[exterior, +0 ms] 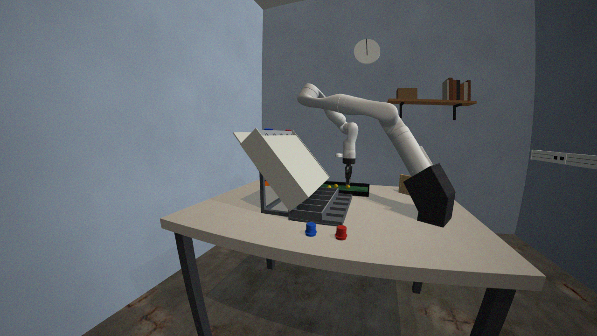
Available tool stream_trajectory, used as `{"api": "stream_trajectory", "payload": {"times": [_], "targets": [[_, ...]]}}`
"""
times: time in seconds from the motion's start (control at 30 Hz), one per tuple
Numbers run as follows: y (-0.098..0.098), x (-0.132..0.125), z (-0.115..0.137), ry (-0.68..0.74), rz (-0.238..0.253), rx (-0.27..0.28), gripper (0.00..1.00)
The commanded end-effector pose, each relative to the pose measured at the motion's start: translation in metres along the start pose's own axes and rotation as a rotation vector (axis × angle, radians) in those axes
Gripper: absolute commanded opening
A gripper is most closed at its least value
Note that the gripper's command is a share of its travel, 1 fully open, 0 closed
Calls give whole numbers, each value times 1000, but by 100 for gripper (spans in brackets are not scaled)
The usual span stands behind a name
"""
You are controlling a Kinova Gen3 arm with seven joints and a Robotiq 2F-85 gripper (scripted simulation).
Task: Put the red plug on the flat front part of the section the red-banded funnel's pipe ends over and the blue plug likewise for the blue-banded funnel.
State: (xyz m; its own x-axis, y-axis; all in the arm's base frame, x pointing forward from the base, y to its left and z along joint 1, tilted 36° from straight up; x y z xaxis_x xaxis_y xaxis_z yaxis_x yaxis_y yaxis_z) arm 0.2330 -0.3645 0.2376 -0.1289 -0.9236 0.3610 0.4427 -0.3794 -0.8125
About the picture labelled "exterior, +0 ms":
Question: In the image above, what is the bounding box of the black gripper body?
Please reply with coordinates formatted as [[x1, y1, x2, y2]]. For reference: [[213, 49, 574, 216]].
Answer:
[[343, 158, 355, 169]]

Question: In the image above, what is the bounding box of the open wooden crate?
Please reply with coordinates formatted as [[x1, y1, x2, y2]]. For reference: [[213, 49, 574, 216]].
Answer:
[[398, 174, 411, 196]]

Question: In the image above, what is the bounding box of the blue plastic cap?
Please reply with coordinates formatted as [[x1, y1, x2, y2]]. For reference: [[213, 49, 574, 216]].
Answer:
[[305, 222, 317, 237]]

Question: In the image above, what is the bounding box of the red plug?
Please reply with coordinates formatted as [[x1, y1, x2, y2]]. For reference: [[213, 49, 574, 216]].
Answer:
[[335, 225, 347, 240]]

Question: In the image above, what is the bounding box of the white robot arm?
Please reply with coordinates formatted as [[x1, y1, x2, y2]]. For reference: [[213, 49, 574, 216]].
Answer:
[[297, 84, 433, 176]]

